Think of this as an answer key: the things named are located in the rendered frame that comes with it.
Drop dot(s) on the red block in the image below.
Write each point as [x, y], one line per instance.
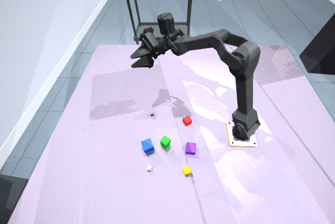
[187, 121]

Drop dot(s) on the purple block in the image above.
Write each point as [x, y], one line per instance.
[190, 148]

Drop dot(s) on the blue block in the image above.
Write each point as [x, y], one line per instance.
[147, 145]

